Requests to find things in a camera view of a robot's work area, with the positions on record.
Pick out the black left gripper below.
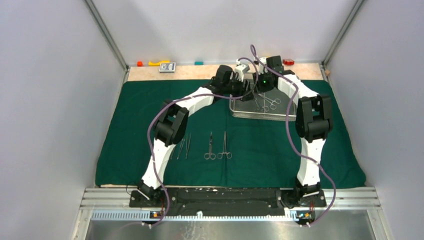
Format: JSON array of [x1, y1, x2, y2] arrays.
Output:
[[221, 74, 255, 102]]

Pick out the metal mesh instrument tray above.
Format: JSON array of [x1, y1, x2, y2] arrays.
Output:
[[229, 73, 297, 122]]

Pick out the dark green surgical drape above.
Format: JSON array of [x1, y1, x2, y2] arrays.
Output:
[[95, 79, 366, 189]]

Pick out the ring-handled forceps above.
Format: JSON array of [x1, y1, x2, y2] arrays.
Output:
[[217, 131, 233, 159], [258, 94, 282, 110]]

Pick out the surgical scissors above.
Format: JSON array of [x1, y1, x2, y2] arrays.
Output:
[[203, 132, 217, 160]]

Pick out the steel tweezers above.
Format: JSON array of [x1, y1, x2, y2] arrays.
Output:
[[176, 138, 185, 160], [185, 133, 191, 159]]

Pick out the surgical forceps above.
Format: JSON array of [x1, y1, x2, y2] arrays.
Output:
[[254, 98, 270, 113]]

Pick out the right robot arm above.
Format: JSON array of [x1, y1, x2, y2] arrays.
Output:
[[255, 56, 333, 206]]

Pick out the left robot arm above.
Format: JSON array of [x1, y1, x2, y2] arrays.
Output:
[[137, 64, 251, 207]]

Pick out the red toy block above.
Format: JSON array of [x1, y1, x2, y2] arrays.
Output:
[[282, 58, 295, 66]]

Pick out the playing card box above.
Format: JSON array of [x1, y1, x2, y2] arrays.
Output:
[[159, 62, 176, 73]]

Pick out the yellow toy piece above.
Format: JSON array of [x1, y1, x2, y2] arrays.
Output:
[[148, 60, 170, 67]]

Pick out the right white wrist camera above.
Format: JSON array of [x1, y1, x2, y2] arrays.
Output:
[[257, 57, 268, 75]]

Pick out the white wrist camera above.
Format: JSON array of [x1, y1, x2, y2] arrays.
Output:
[[234, 59, 250, 83], [257, 57, 268, 75]]

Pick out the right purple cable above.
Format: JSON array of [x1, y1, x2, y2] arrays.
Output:
[[249, 44, 337, 228]]

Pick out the purple cable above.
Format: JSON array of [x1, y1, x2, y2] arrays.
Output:
[[146, 57, 260, 229], [249, 44, 337, 228]]

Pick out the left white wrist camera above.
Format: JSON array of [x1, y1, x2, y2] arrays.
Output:
[[234, 59, 250, 83]]

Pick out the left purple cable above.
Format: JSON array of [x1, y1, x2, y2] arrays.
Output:
[[146, 57, 260, 229]]

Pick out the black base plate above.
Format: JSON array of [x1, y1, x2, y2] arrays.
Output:
[[129, 187, 327, 217]]

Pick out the aluminium frame rail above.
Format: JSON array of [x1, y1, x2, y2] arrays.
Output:
[[80, 187, 381, 210]]

